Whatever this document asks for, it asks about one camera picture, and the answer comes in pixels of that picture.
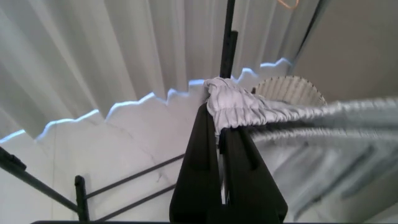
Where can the white laundry basket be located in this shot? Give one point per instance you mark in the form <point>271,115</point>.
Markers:
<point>289,90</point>

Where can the pale grey shorts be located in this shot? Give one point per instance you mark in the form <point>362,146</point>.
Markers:
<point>233,102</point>

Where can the pink clothes hanger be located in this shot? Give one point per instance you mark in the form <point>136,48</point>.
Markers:
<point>287,5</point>

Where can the white curtain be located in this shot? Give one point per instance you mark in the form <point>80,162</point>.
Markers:
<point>93,46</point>

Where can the black clothes rack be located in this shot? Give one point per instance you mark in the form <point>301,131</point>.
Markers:
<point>228,46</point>

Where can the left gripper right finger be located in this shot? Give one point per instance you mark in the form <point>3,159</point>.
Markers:
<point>245,180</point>

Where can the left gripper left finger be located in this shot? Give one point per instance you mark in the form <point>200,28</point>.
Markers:
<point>199,174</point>

